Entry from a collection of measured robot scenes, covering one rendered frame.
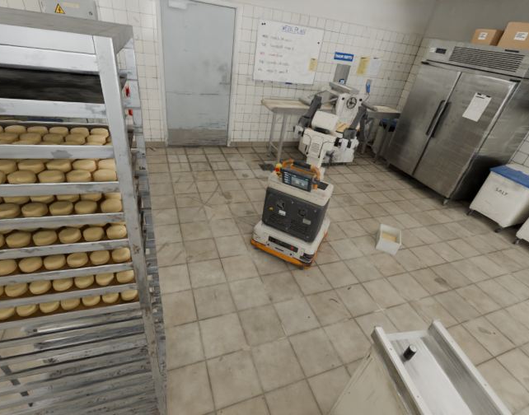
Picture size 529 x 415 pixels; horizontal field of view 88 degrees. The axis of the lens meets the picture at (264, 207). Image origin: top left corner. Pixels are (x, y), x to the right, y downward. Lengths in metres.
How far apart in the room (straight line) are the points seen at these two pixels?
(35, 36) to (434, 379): 1.52
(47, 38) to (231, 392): 1.87
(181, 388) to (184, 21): 4.19
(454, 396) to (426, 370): 0.11
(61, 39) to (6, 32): 0.07
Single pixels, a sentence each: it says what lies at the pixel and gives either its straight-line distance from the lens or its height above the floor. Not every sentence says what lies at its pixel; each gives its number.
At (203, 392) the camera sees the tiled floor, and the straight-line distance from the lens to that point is 2.03.
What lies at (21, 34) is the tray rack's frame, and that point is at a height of 1.81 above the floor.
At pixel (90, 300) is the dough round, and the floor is 1.06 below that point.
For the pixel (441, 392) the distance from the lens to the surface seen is 1.39.
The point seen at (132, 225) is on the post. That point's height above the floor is 1.41.
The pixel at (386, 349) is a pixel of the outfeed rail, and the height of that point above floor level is 0.90.
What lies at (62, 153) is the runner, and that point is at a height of 1.59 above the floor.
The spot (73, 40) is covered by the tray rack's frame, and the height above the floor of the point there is 1.81.
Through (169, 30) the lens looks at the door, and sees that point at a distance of 4.59.
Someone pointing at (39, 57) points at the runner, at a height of 1.77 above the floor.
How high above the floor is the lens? 1.87
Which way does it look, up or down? 33 degrees down
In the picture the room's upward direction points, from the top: 9 degrees clockwise
